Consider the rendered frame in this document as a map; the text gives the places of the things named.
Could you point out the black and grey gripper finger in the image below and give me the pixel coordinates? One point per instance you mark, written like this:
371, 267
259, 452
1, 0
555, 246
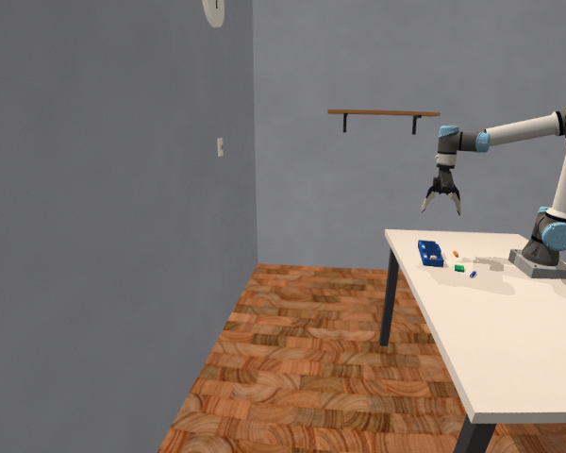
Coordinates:
455, 196
430, 195

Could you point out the blue rack of bins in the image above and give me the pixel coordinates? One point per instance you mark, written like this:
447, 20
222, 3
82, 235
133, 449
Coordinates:
429, 248

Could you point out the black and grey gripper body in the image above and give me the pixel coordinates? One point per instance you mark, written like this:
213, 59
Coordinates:
437, 180

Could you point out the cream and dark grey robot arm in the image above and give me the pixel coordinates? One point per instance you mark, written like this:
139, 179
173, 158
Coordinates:
551, 233

